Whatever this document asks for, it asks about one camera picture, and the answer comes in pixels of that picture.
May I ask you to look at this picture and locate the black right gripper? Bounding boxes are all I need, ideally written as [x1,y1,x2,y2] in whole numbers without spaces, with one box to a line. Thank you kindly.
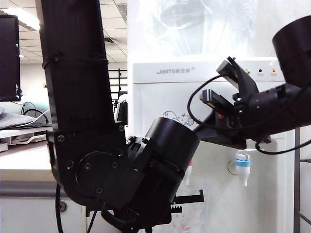
[194,57,273,150]

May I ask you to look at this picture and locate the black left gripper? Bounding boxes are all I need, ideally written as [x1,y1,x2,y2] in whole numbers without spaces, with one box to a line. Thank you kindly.
[84,189,205,231]

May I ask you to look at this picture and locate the clear textured plastic mug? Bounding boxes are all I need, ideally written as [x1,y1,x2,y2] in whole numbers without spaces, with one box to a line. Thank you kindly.
[177,182,212,233]

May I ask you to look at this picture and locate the red-collared hot water tap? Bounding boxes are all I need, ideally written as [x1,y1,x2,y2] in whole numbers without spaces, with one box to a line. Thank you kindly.
[181,159,194,188]

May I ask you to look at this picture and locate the white water dispenser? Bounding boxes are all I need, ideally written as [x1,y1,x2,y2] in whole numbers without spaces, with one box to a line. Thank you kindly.
[128,62,296,233]

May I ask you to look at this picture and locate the blue-collared cold water tap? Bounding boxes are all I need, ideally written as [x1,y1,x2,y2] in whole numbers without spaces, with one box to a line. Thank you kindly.
[234,148,256,187]

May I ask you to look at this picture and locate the plastic-wrapped water jug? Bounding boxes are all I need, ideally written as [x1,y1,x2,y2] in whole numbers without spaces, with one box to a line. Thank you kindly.
[137,0,259,64]

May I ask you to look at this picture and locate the white office desk cabinet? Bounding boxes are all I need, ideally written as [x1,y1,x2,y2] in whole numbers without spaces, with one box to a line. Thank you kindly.
[0,139,87,233]

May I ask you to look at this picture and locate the black office chair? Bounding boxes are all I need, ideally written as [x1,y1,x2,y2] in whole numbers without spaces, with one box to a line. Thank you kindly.
[115,93,129,126]

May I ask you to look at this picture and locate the white desktop stand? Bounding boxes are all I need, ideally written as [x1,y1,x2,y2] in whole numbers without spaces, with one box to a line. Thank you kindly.
[0,128,48,152]

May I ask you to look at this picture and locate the grey padded sleeve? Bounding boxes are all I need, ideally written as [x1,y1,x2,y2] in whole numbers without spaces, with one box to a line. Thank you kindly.
[0,108,53,131]

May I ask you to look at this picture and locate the black computer monitor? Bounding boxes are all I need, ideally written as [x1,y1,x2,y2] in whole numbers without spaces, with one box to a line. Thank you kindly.
[0,15,22,102]

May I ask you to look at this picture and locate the long ceiling light panel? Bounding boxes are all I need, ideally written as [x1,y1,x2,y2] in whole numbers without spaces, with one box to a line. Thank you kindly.
[1,7,41,32]

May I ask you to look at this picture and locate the black right camera cable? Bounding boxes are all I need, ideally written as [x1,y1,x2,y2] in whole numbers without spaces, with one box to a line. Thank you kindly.
[187,74,311,155]

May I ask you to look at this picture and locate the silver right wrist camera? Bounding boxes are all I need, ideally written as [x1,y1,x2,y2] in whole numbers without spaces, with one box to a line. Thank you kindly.
[215,58,241,85]

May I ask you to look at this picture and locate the dark metal rack frame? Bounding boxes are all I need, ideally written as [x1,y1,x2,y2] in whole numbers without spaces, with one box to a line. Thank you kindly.
[293,127,311,233]

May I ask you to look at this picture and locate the black wall shelf rack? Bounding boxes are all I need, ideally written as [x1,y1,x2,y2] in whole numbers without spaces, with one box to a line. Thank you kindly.
[108,68,128,93]

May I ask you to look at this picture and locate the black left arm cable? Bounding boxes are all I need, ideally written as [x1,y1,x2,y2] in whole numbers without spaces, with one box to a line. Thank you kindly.
[54,183,65,233]

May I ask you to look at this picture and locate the black desk cables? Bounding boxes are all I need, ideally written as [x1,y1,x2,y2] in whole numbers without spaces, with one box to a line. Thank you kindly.
[21,101,52,122]

